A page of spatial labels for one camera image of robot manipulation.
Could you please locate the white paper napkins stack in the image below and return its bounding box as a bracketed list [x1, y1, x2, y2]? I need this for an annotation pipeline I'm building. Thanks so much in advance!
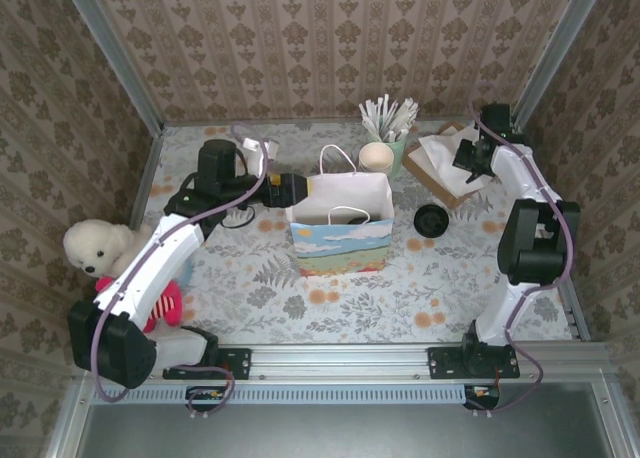
[417, 127, 494, 197]

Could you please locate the bundle of paper-wrapped straws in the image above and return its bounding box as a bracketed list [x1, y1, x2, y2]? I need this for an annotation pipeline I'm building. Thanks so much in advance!
[358, 93, 421, 144]

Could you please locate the light blue slotted cable duct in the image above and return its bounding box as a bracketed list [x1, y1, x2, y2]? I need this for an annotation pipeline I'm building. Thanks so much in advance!
[92, 383, 501, 406]

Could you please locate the landscape print paper gift bag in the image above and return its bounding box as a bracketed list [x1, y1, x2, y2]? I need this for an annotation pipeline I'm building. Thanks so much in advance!
[288, 144, 396, 279]

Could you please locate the grey sheet metal shelf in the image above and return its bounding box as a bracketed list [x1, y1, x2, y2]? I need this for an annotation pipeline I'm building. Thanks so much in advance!
[47, 382, 640, 458]

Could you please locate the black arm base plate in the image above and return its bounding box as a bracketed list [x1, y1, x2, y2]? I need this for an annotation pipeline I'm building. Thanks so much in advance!
[427, 346, 521, 381]
[162, 347, 252, 381]

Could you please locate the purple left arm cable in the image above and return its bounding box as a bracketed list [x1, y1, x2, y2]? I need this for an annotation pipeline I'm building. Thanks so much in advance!
[93, 122, 275, 422]

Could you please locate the aluminium frame post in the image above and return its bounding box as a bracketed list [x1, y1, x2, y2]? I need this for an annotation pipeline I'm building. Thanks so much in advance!
[510, 0, 610, 129]
[58, 0, 166, 138]

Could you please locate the stack of green paper cups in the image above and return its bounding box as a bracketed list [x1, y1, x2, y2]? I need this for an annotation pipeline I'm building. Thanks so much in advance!
[358, 142, 396, 177]

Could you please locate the white teddy bear plush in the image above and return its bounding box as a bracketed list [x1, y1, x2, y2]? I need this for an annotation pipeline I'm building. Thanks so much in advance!
[63, 218, 156, 279]

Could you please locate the mint green holder cup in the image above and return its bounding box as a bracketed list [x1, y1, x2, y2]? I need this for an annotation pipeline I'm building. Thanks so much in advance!
[367, 127, 407, 179]

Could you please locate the floral patterned tablecloth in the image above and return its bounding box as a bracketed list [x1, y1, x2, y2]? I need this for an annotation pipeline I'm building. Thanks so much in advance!
[107, 119, 576, 347]

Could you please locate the aluminium mounting rail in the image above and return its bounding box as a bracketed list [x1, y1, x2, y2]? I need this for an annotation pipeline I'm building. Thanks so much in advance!
[74, 342, 614, 385]

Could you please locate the pink striped plush doll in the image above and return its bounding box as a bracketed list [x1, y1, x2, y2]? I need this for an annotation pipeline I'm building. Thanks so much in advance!
[94, 275, 185, 329]

